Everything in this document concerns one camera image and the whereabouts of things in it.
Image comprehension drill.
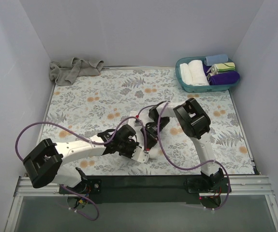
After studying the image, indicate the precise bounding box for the white towel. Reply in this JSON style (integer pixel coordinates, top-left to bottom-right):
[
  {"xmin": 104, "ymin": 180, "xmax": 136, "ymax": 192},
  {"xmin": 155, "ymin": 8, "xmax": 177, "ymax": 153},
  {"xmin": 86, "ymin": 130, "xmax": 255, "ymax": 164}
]
[
  {"xmin": 179, "ymin": 63, "xmax": 193, "ymax": 86},
  {"xmin": 188, "ymin": 60, "xmax": 209, "ymax": 86},
  {"xmin": 128, "ymin": 113, "xmax": 158, "ymax": 163}
]

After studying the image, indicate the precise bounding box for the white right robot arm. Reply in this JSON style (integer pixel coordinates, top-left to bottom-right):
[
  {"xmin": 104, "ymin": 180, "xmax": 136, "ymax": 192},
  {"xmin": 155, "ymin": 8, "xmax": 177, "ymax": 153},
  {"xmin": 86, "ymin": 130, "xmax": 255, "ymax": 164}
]
[{"xmin": 141, "ymin": 98, "xmax": 225, "ymax": 192}]

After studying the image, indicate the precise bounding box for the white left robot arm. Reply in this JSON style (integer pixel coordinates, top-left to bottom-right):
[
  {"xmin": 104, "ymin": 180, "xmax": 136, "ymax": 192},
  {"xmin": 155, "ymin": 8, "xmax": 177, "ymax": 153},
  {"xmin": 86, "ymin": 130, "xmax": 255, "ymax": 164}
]
[{"xmin": 23, "ymin": 125, "xmax": 148, "ymax": 193}]

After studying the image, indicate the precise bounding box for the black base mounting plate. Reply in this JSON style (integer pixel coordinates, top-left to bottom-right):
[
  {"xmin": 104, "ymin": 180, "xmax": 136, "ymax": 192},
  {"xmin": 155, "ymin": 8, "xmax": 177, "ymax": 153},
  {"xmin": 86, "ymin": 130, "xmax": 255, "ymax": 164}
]
[{"xmin": 59, "ymin": 175, "xmax": 231, "ymax": 204}]

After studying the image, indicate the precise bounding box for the floral patterned table mat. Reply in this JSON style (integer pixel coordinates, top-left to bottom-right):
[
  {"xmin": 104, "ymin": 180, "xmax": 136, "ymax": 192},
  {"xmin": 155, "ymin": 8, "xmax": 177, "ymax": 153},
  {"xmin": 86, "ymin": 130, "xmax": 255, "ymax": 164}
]
[{"xmin": 41, "ymin": 69, "xmax": 254, "ymax": 175}]

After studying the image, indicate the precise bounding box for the teal plastic basket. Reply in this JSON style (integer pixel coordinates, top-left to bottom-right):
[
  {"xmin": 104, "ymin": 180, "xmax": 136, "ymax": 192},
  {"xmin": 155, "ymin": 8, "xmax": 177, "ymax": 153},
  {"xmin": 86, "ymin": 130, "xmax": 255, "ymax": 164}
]
[{"xmin": 176, "ymin": 57, "xmax": 241, "ymax": 93}]

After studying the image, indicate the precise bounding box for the rolled green striped towel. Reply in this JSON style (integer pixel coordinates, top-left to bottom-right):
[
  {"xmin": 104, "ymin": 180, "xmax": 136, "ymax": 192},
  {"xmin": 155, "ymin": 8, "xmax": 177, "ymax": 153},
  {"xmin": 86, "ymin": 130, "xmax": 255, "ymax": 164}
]
[{"xmin": 207, "ymin": 62, "xmax": 235, "ymax": 74}]

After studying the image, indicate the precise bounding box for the rolled light blue towel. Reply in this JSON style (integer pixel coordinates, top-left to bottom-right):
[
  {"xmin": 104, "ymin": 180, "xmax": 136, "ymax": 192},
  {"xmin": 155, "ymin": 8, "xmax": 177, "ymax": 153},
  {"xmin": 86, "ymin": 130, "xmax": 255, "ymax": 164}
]
[{"xmin": 204, "ymin": 54, "xmax": 229, "ymax": 66}]

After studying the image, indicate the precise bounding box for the crumpled grey towel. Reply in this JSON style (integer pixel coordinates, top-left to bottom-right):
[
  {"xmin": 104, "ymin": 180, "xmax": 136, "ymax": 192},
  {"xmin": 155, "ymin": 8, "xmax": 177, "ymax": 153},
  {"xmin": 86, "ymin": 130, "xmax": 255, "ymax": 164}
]
[{"xmin": 49, "ymin": 57, "xmax": 104, "ymax": 86}]

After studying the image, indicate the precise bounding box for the rolled purple towel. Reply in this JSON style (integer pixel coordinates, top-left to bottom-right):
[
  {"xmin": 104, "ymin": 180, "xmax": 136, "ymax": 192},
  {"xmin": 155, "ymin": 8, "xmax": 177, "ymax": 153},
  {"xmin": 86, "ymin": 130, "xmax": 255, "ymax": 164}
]
[{"xmin": 203, "ymin": 65, "xmax": 240, "ymax": 85}]

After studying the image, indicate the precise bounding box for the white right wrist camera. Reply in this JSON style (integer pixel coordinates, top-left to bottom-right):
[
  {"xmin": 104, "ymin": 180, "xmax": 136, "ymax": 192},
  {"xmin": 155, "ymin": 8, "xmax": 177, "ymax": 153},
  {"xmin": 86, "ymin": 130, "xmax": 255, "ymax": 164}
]
[{"xmin": 134, "ymin": 115, "xmax": 142, "ymax": 127}]

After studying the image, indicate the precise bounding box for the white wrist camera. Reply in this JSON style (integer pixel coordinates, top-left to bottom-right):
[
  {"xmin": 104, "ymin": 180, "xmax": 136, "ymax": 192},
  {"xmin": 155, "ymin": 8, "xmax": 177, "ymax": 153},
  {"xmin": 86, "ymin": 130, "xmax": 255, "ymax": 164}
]
[
  {"xmin": 131, "ymin": 146, "xmax": 149, "ymax": 163},
  {"xmin": 134, "ymin": 115, "xmax": 142, "ymax": 127}
]

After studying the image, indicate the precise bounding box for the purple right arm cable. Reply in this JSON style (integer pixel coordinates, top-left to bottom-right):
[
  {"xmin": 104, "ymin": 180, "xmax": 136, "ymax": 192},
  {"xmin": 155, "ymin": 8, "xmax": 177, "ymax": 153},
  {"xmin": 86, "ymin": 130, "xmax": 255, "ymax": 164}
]
[{"xmin": 135, "ymin": 101, "xmax": 232, "ymax": 211}]

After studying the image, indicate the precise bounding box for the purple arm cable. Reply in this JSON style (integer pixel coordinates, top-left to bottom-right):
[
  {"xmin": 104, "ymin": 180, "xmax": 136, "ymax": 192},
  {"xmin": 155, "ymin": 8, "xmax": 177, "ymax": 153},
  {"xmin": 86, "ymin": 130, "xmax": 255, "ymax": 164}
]
[
  {"xmin": 15, "ymin": 116, "xmax": 149, "ymax": 221},
  {"xmin": 135, "ymin": 101, "xmax": 232, "ymax": 211}
]

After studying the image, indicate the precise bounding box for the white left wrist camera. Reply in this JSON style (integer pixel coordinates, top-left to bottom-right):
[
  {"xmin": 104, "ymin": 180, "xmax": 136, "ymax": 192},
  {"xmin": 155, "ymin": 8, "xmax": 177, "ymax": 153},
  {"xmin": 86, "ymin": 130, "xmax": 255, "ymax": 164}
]
[{"xmin": 131, "ymin": 146, "xmax": 149, "ymax": 163}]

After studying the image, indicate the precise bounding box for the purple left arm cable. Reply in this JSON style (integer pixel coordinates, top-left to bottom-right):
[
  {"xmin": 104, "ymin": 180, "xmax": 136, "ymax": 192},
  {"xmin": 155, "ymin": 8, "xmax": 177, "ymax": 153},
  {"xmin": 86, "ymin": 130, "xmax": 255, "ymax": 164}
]
[{"xmin": 15, "ymin": 116, "xmax": 149, "ymax": 221}]

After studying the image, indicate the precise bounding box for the aluminium frame rail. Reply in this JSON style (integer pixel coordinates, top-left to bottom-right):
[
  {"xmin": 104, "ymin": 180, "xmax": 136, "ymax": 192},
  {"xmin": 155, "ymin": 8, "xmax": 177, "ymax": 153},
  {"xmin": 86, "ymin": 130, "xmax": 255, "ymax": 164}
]
[{"xmin": 5, "ymin": 175, "xmax": 278, "ymax": 232}]

